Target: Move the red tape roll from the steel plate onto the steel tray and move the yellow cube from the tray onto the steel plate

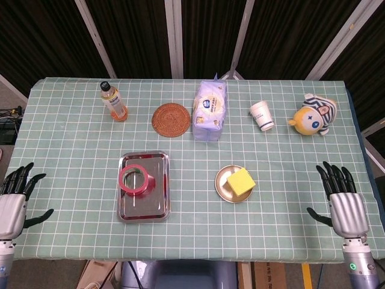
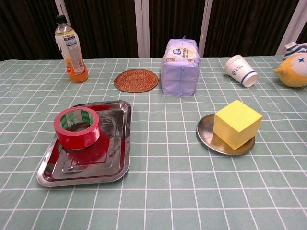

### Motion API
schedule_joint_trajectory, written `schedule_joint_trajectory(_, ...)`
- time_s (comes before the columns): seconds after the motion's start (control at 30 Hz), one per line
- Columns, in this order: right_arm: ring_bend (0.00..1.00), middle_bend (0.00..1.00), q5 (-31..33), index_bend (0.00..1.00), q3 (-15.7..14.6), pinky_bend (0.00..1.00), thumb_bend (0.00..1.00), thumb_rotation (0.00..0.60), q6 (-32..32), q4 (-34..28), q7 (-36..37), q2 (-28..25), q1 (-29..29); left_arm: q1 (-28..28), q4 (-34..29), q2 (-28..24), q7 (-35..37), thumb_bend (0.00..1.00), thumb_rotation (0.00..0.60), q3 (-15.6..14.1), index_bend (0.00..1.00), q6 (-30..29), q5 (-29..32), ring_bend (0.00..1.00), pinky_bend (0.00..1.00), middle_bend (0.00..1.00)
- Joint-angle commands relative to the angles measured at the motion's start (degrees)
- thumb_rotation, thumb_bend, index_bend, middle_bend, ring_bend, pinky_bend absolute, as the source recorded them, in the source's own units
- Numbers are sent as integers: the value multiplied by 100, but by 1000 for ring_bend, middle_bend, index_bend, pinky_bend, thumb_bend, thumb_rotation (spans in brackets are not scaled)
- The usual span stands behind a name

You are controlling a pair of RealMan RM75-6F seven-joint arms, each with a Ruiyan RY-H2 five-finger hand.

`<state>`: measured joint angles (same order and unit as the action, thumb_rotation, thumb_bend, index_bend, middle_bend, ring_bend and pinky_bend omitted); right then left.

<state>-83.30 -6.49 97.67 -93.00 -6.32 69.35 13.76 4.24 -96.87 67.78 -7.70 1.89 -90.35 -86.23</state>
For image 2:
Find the red tape roll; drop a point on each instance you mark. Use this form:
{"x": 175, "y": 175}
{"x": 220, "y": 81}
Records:
{"x": 76, "y": 137}

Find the yellow cube block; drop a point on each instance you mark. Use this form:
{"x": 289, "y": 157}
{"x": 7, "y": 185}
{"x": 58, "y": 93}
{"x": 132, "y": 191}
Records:
{"x": 236, "y": 127}

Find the round woven rattan coaster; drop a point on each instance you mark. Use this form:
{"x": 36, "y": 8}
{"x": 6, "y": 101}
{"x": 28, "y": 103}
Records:
{"x": 136, "y": 81}

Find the purple bread bag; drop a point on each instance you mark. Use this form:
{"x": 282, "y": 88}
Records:
{"x": 180, "y": 74}

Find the rectangular steel tray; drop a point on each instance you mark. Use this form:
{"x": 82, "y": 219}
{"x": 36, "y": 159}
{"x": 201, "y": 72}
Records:
{"x": 117, "y": 148}

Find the round steel plate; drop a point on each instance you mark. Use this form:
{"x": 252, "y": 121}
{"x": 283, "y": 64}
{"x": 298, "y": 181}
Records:
{"x": 206, "y": 134}

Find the green checked tablecloth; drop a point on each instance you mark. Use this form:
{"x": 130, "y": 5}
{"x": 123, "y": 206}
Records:
{"x": 148, "y": 203}

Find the orange juice bottle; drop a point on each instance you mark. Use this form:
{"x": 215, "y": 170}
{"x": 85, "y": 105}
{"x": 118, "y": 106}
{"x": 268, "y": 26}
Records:
{"x": 75, "y": 64}

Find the white paper cup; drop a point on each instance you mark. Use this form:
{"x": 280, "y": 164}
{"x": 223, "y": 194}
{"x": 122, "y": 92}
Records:
{"x": 239, "y": 70}

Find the yellow plush toy striped hat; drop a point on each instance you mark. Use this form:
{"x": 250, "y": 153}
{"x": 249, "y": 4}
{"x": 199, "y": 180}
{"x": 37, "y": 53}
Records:
{"x": 293, "y": 72}

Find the white partition post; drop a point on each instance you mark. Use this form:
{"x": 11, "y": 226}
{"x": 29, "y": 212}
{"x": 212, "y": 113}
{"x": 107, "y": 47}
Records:
{"x": 205, "y": 26}
{"x": 60, "y": 7}
{"x": 142, "y": 28}
{"x": 291, "y": 26}

